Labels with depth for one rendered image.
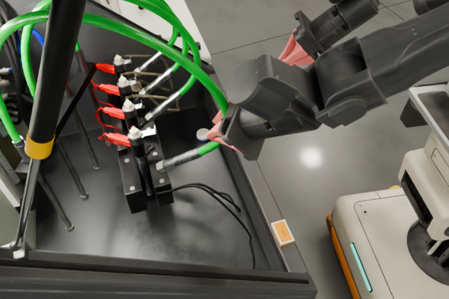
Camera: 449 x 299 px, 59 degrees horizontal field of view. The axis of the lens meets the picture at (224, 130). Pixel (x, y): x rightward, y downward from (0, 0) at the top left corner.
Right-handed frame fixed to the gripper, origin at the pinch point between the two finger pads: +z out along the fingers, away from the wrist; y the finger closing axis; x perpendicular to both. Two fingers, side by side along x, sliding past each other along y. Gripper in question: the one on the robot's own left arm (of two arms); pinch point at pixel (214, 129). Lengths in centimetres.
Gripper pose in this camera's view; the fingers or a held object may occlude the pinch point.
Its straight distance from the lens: 65.0
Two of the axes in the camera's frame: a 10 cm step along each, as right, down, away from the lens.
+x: 6.8, 5.5, 4.8
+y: -3.5, 8.2, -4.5
